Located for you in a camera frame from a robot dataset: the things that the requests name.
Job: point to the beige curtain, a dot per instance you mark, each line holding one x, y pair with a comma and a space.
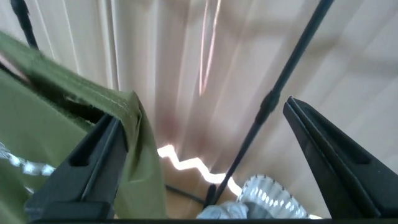
155, 62

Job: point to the white laundry basket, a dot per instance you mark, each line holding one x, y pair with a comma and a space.
267, 196

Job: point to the pale grey garment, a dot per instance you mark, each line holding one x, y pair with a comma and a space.
224, 211

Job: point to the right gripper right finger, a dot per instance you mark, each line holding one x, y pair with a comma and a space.
342, 186

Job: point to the black clothes rack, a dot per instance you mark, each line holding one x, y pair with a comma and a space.
290, 62

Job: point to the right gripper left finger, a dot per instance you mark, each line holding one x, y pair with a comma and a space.
93, 180

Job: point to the green printed shirt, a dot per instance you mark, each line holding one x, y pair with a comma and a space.
31, 124

